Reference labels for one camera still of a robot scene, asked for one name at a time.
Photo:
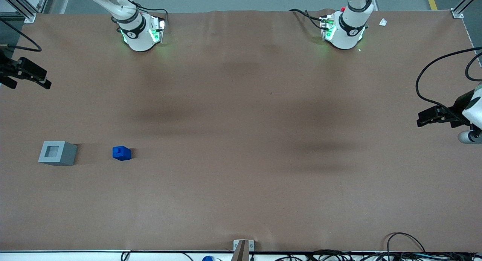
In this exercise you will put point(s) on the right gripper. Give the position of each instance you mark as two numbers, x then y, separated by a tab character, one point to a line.
7	69

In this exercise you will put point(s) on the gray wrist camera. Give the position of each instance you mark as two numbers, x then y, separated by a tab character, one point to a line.
470	137

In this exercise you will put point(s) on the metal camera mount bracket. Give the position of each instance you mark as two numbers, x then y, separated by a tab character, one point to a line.
243	250

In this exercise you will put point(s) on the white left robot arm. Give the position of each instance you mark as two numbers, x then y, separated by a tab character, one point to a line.
344	37

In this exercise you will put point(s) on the blue round cap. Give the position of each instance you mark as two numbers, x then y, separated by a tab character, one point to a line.
208	258

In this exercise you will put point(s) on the aluminium frame post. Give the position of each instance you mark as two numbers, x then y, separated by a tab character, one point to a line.
27	13
458	13

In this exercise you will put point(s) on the paper table cover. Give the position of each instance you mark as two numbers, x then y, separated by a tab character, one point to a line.
241	140

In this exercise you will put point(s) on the white paper scrap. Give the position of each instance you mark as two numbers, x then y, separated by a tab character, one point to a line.
383	22

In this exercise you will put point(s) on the gray square base block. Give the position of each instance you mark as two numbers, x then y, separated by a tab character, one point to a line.
66	155

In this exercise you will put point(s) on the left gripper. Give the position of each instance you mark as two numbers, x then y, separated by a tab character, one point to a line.
456	111

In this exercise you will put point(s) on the blue plastic part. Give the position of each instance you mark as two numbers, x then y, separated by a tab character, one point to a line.
122	153

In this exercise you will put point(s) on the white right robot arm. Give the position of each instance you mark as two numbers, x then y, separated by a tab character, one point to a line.
139	38

